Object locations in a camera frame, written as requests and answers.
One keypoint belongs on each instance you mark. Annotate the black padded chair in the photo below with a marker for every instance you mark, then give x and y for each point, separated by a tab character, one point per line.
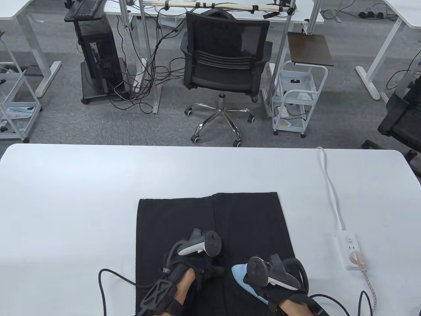
401	121

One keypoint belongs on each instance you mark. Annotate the light blue electric iron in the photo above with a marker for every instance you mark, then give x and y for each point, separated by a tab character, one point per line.
238	273

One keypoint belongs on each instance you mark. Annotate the black mesh office chair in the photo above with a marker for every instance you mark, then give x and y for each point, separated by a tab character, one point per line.
223	65

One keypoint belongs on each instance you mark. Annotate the white desk with aluminium frame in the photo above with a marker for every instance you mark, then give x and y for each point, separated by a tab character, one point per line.
296	13

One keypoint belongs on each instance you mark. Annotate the black computer tower on stand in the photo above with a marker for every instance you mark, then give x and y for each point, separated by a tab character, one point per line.
100	56

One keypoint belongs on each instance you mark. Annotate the person's left hand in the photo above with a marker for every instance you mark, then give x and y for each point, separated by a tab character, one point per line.
197	263

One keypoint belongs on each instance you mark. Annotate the person's right hand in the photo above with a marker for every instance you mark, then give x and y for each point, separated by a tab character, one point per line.
283	293

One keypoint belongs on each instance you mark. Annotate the dark brown board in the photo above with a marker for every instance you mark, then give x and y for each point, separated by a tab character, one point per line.
309	49

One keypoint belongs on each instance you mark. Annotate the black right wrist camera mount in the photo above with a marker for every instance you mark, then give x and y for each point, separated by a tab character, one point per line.
317	307

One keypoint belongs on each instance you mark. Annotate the white power strip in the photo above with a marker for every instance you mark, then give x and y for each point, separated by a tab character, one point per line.
348	245

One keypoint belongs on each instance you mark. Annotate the black floor power strip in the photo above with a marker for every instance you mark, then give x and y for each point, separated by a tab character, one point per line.
371	14

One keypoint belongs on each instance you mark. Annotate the black keyboard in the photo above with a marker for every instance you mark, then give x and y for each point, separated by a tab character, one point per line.
86	7

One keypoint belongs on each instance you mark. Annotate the white and black controller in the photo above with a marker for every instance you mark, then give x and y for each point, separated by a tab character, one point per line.
258	271
212	243

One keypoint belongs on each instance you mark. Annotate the white desk with white legs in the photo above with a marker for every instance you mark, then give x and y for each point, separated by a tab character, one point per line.
31	36
384	49

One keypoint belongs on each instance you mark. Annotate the teal flat tool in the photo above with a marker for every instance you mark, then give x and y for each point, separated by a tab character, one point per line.
21	109

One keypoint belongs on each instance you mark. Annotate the person's right forearm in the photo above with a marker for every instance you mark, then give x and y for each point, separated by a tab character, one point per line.
292	309

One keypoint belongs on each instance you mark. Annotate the person's left forearm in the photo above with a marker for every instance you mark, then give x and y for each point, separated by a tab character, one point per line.
184	284

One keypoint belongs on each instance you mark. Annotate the black trousers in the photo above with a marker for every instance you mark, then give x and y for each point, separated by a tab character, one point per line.
230	217

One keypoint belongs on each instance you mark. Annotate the white table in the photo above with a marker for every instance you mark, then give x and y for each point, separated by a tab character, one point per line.
65	204

